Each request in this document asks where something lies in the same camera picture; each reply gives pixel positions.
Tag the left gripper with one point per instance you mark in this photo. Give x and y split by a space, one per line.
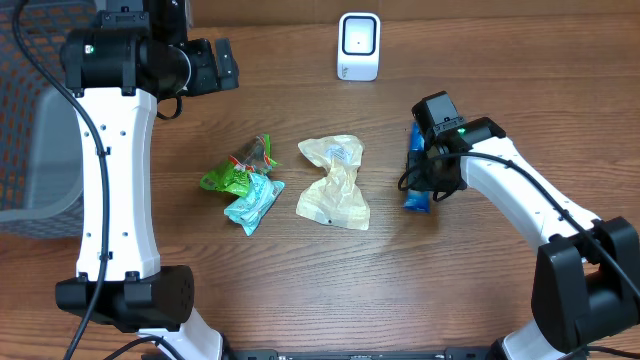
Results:
210 79

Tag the white barcode scanner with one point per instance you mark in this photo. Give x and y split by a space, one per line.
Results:
358 50

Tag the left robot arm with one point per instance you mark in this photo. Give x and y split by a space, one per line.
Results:
134 55

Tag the green snack packet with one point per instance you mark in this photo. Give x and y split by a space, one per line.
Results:
232 174

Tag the grey plastic mesh basket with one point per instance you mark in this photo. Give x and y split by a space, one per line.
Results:
41 155

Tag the beige wrapper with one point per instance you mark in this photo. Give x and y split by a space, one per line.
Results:
335 199

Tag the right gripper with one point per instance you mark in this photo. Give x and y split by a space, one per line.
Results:
416 181

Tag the blue snack packet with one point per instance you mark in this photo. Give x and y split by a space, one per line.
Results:
415 200

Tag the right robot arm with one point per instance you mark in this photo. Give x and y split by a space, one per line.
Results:
586 281

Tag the teal white snack packet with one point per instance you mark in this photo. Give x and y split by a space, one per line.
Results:
248 211

